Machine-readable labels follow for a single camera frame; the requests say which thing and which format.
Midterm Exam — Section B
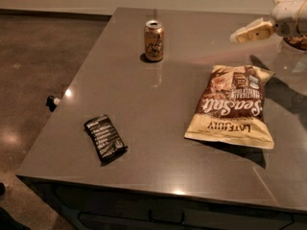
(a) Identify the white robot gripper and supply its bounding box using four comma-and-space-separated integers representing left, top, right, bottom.
230, 0, 307, 43

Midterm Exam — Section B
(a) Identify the orange soda can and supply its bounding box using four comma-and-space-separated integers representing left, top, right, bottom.
144, 20, 164, 61

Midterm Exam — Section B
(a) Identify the black rxbar chocolate bar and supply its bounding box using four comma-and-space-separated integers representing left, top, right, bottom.
83, 114, 128, 164

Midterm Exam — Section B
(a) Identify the sea salt chip bag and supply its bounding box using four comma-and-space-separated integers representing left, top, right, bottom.
184, 65, 274, 150

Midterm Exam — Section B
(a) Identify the small black floor object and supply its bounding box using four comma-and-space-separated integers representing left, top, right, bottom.
46, 96, 60, 112

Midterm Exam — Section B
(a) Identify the dark cabinet drawer front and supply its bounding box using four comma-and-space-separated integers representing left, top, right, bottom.
52, 185, 295, 230

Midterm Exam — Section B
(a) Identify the black drawer handle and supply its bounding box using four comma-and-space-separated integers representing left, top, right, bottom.
148, 209, 185, 224

